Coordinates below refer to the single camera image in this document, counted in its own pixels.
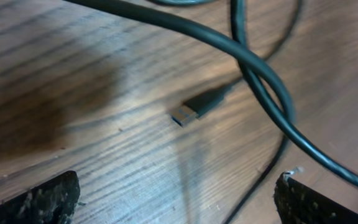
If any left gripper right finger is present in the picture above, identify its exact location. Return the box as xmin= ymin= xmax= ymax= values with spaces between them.
xmin=273 ymin=172 xmax=358 ymax=224

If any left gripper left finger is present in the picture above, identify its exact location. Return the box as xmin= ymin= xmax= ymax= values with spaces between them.
xmin=0 ymin=170 xmax=80 ymax=224

